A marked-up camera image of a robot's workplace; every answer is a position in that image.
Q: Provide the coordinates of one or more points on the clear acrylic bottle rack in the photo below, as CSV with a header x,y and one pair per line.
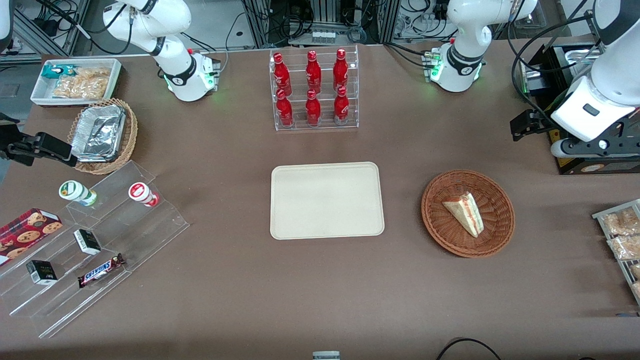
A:
x,y
300,47

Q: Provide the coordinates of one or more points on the clear acrylic stepped stand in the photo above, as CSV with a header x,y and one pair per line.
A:
x,y
135,235

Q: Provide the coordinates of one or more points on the red cola bottle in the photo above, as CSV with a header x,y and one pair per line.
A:
x,y
341,107
284,110
340,70
281,75
313,110
313,72

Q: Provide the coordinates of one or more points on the snickers chocolate bar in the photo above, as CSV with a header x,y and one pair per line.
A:
x,y
100,270

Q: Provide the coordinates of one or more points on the red lid drink cup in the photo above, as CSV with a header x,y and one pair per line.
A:
x,y
140,192

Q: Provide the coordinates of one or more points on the green snack packet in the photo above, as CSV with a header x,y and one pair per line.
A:
x,y
55,71

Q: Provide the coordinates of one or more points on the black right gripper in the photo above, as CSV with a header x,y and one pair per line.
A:
x,y
9,142

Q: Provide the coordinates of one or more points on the white rectangular bin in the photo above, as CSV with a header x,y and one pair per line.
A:
x,y
40,92

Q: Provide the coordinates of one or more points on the clear bag of pastry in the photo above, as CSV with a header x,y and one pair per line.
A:
x,y
636,271
620,222
625,247

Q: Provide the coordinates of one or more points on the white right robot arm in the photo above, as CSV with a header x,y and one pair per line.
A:
x,y
150,20

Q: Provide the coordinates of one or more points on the aluminium foil tray stack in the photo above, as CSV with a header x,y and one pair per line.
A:
x,y
97,132

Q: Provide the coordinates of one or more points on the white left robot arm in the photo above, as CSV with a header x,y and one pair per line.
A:
x,y
465,30

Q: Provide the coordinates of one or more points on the light brown wicker basket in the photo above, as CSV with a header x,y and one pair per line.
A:
x,y
131,130

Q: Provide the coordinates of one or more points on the triangular sandwich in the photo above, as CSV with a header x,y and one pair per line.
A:
x,y
465,212

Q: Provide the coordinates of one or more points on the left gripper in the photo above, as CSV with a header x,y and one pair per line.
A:
x,y
541,121

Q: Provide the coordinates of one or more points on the dark brown wicker basket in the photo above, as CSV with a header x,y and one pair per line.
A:
x,y
440,235

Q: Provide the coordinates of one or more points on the small black box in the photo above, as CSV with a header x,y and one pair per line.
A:
x,y
87,241
41,272

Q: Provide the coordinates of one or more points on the clear bag of chips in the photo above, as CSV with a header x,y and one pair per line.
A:
x,y
82,85

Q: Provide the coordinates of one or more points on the red cookie box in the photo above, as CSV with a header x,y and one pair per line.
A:
x,y
27,232

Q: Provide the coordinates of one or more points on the beige plastic tray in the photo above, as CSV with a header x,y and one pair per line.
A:
x,y
325,200

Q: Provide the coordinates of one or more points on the black food warmer appliance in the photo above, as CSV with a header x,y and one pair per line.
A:
x,y
600,166

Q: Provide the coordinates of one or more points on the green lid drink cup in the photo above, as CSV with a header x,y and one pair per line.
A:
x,y
72,191

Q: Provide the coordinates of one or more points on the small white label block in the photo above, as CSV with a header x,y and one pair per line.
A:
x,y
326,355

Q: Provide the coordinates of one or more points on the steel warmer pan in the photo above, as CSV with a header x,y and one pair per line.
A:
x,y
575,57

